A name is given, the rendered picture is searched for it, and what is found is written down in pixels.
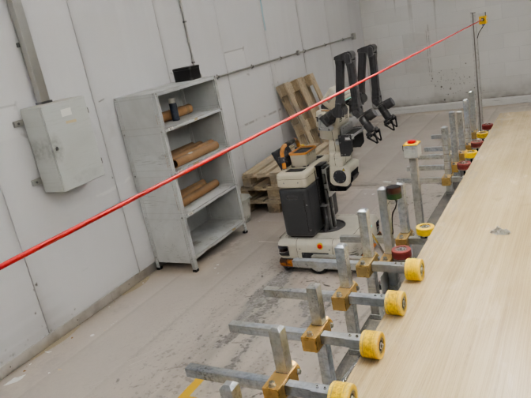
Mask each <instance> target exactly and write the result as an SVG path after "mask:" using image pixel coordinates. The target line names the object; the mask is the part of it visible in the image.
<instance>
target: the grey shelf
mask: <svg viewBox="0 0 531 398"><path fill-rule="evenodd" d="M213 84H214V85H213ZM214 87H215V89H214ZM177 90H178V91H177ZM181 90H182V91H181ZM215 91H216V92H215ZM183 93H184V95H183ZM216 95H217V96H216ZM184 96H185V98H184ZM174 97H175V102H176V104H177V107H180V106H183V105H184V104H185V105H186V104H190V105H191V106H192V107H193V111H192V112H191V113H189V114H187V115H184V116H181V117H179V118H180V120H178V121H174V122H173V121H172V120H170V121H167V122H164V119H163V115H162V112H164V111H168V110H170V107H169V102H168V99H170V98H174ZM113 100H114V103H115V109H116V112H117V115H118V118H119V124H120V127H121V131H122V135H123V139H124V142H125V146H126V151H127V155H128V157H129V161H130V166H131V170H132V173H133V177H134V181H135V185H136V188H137V193H140V192H142V191H144V190H147V189H148V188H150V187H152V186H155V185H156V184H158V183H160V182H162V181H164V180H166V179H167V178H170V177H171V176H173V175H176V174H178V173H179V172H181V171H184V170H186V169H187V168H189V167H192V166H194V165H195V164H197V163H200V162H201V161H203V160H206V159H208V158H209V157H211V156H214V155H216V154H217V153H219V152H221V151H223V150H225V149H226V148H229V147H230V144H229V140H228V133H227V129H226V125H225V120H224V113H223V109H222V105H221V101H220V94H219V90H218V86H217V79H216V75H214V76H209V77H201V78H198V79H195V80H192V81H183V82H177V83H175V82H172V83H169V84H164V85H161V86H158V87H155V88H150V89H146V90H144V91H140V92H135V93H132V94H129V95H126V96H121V97H118V98H115V99H113ZM185 101H186V102H185ZM217 103H218V104H217ZM180 104H181V105H180ZM120 113H121V114H120ZM121 116H122V117H121ZM220 118H221V119H220ZM221 122H222V123H221ZM157 123H158V124H157ZM190 125H191V126H190ZM222 126H223V127H222ZM191 129H192V130H191ZM223 130H224V131H223ZM125 131H126V132H125ZM192 132H193V133H192ZM193 136H194V137H193ZM224 138H225V139H224ZM188 139H189V140H188ZM210 139H212V140H214V141H217V142H218V143H219V148H218V149H216V150H214V151H212V152H210V153H207V154H205V155H203V156H201V157H199V158H197V159H195V160H192V161H190V162H189V163H186V164H184V165H182V166H181V167H177V168H175V166H174V162H173V159H172V155H171V151H172V150H175V149H177V148H180V147H182V146H184V145H187V144H189V143H191V142H194V143H196V142H198V141H202V142H205V141H208V140H210ZM225 141H226V143H225ZM165 156H166V157H165ZM228 157H229V158H228ZM166 159H167V160H166ZM229 160H230V162H229ZM230 164H231V166H230ZM169 165H170V166H169ZM134 168H135V169H134ZM198 168H199V169H198ZM198 168H196V169H194V170H193V171H191V172H189V173H187V174H185V175H183V176H181V177H179V178H177V179H175V180H173V181H172V182H169V183H168V184H166V185H164V186H161V187H160V188H158V189H156V190H154V191H153V192H151V193H148V194H146V195H145V196H143V197H140V198H139V200H140V203H141V209H142V212H143V216H144V219H145V224H146V227H147V231H148V234H149V240H150V242H151V246H152V249H153V255H154V258H155V262H156V266H157V268H156V269H157V270H161V269H162V268H163V266H160V264H159V262H171V263H186V264H192V268H193V272H198V271H199V268H198V263H197V258H199V257H200V256H201V255H202V254H203V253H204V252H205V251H206V250H208V249H209V248H211V247H212V246H215V245H216V244H217V243H218V242H220V241H221V240H222V239H224V238H225V237H227V236H228V235H230V234H231V233H232V232H233V231H234V230H236V229H237V228H238V227H240V226H241V225H243V229H244V231H243V234H246V233H247V232H248V230H247V225H246V221H245V218H244V214H243V206H242V202H241V198H240V194H239V187H238V182H237V179H236V175H235V168H234V163H233V159H232V152H231V151H230V152H228V153H225V154H223V155H222V156H219V157H217V158H216V159H214V160H212V161H210V162H208V163H206V164H204V165H202V166H200V167H198ZM200 168H201V169H200ZM135 171H136V172H135ZM201 175H202V176H201ZM232 176H233V177H232ZM201 179H204V180H205V181H206V182H207V183H208V182H211V181H212V180H214V179H217V180H218V181H219V183H220V184H219V186H218V187H216V188H215V189H213V190H211V191H209V192H208V193H206V194H205V195H203V196H202V197H199V198H198V199H197V200H195V201H193V202H192V203H190V204H188V205H187V206H186V207H184V205H183V199H182V196H181V192H180V190H183V189H185V188H187V187H188V186H190V185H192V184H194V183H196V182H198V181H200V180H201ZM233 179H234V181H233ZM139 186H140V187H139ZM176 195H177V196H176ZM236 195H237V196H236ZM237 198H238V200H237ZM142 199H143V200H142ZM143 202H144V203H143ZM176 202H177V203H176ZM238 202H239V203H238ZM177 205H178V206H177ZM178 209H179V210H178ZM209 210H210V211H209ZM239 210H240V211H239ZM146 214H147V215H146ZM210 214H211V215H210ZM240 214H241V215H240ZM211 218H212V219H211ZM241 218H242V219H241Z"/></svg>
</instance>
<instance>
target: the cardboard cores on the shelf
mask: <svg viewBox="0 0 531 398"><path fill-rule="evenodd" d="M192 111H193V107H192V106H191V105H190V104H186V105H183V106H180V107H178V112H179V117H181V116H184V115H187V114H189V113H191V112H192ZM162 115H163V119H164V122H167V121H170V120H172V117H171V111H170V110H168V111H164V112H162ZM218 148H219V143H218V142H217V141H214V140H212V139H210V140H208V141H205V142H202V141H198V142H196V143H194V142H191V143H189V144H187V145H184V146H182V147H180V148H177V149H175V150H172V151H171V155H172V159H173V162H174V166H175V168H177V167H181V166H182V165H184V164H186V163H189V162H190V161H192V160H195V159H197V158H199V157H201V156H203V155H205V154H207V153H210V152H212V151H214V150H216V149H218ZM219 184H220V183H219V181H218V180H217V179H214V180H212V181H211V182H208V183H207V182H206V181H205V180H204V179H202V180H200V181H198V182H196V183H194V184H192V185H190V186H188V187H187V188H185V189H183V190H180V192H181V196H182V199H183V205H184V207H186V206H187V205H188V204H190V203H192V202H193V201H195V200H197V199H198V198H199V197H202V196H203V195H205V194H206V193H208V192H209V191H211V190H213V189H215V188H216V187H218V186H219Z"/></svg>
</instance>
